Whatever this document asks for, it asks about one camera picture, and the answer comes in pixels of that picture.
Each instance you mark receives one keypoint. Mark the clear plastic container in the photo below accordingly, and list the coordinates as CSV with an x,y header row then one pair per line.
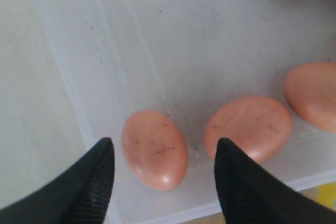
x,y
185,58

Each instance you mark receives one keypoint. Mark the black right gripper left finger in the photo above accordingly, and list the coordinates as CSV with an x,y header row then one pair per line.
x,y
81,194

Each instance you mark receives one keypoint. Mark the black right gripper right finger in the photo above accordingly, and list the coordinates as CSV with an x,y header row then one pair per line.
x,y
247,193

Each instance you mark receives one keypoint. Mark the brown egg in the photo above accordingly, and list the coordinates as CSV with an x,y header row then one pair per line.
x,y
155,150
260,126
310,92

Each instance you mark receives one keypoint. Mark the yellow plastic egg tray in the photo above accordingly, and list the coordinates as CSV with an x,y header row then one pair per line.
x,y
326,195

